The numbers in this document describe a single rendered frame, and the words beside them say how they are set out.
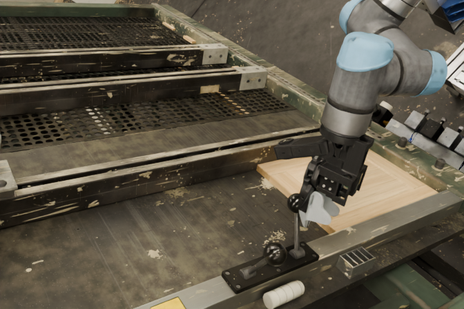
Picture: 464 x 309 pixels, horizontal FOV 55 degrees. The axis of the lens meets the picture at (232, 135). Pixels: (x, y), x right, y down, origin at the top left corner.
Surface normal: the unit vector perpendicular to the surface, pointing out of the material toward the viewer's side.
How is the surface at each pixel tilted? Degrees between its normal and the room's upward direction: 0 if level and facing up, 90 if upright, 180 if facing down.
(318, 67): 0
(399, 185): 58
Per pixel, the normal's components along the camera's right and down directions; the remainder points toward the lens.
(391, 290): -0.82, 0.15
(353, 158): -0.58, 0.29
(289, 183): 0.15, -0.88
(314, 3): -0.62, -0.34
